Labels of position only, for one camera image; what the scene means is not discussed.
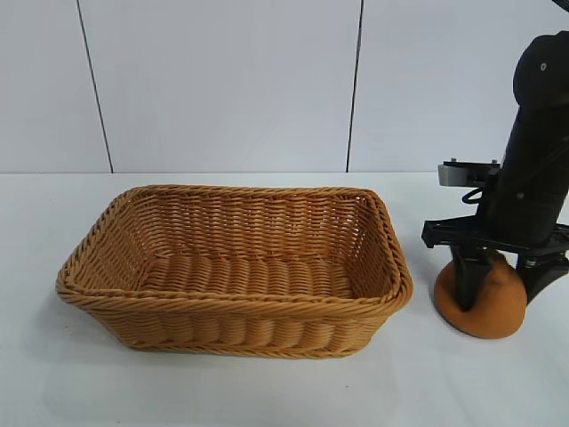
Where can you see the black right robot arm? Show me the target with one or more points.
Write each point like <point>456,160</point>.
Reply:
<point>542,75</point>

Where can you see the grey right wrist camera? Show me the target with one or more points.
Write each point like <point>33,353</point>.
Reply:
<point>453,173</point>

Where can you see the woven wicker basket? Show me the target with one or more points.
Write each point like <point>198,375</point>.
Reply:
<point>231,311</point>

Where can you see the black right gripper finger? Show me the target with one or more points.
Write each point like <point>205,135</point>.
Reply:
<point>544,273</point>
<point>471,280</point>

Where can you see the orange-brown bread bun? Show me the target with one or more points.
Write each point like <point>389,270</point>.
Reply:
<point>502,307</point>

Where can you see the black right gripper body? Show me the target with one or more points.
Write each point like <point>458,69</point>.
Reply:
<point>529,178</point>

